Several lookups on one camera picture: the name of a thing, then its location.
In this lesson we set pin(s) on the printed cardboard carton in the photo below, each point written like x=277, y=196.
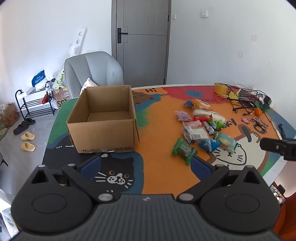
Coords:
x=60, y=102

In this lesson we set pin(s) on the red snack packet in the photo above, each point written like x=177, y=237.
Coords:
x=201, y=118

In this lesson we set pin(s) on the grey door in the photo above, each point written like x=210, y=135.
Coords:
x=143, y=46

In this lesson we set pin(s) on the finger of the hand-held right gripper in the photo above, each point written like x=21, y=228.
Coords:
x=272, y=144

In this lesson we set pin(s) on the white plastic bag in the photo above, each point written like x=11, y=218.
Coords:
x=5, y=215

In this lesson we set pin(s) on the yellow slipper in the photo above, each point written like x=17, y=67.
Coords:
x=28, y=147
x=27, y=136

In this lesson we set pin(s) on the green floor mat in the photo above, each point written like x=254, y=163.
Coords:
x=2, y=133

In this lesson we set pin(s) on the white wall outlet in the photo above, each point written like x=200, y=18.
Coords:
x=240, y=54

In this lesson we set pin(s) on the cardboard box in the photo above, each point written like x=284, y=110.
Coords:
x=104, y=136

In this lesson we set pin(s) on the long white roll packet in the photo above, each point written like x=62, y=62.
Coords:
x=208, y=113

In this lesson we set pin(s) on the bunch of keys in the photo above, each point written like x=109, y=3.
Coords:
x=255, y=120

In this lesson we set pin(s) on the red object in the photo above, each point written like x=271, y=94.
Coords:
x=45, y=98

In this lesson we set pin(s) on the green printed bag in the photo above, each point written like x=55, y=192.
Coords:
x=59, y=78

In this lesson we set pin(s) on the orange fruit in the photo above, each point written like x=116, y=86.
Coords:
x=258, y=112

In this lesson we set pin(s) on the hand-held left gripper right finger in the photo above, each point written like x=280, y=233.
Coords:
x=201, y=166

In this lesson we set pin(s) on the white foam board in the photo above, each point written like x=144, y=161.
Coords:
x=78, y=41

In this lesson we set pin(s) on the black power adapter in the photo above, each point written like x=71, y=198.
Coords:
x=268, y=100

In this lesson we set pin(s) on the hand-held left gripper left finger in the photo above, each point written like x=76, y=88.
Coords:
x=91, y=165

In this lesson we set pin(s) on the black shoe rack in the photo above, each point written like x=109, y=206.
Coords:
x=34, y=103

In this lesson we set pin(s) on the pale green cake packet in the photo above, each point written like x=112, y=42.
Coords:
x=227, y=141

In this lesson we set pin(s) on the brown cardboard carton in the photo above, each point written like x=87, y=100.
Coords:
x=8, y=114

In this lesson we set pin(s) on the pink white snack packet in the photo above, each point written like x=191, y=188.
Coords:
x=193, y=124

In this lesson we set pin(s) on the dark shoe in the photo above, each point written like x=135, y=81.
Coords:
x=30, y=121
x=19, y=128

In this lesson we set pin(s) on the blue snack packet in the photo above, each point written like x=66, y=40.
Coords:
x=208, y=144

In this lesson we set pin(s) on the colourful triangular snack packet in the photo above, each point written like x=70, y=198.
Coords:
x=188, y=103

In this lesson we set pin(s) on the grey upholstered chair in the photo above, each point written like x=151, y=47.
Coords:
x=99, y=69

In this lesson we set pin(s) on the yellow folded paper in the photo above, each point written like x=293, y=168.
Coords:
x=232, y=95

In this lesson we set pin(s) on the blue plastic bag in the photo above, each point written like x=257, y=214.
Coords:
x=38, y=78

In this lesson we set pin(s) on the white dotted pillow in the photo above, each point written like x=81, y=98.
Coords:
x=89, y=83

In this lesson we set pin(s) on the yellow tape roll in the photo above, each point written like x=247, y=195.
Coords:
x=219, y=89

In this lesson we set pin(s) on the colourful cartoon table mat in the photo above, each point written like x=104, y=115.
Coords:
x=157, y=139

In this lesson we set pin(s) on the purple snack packet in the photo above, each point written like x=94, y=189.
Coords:
x=183, y=115

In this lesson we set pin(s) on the small green snack packet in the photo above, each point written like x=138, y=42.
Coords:
x=217, y=125

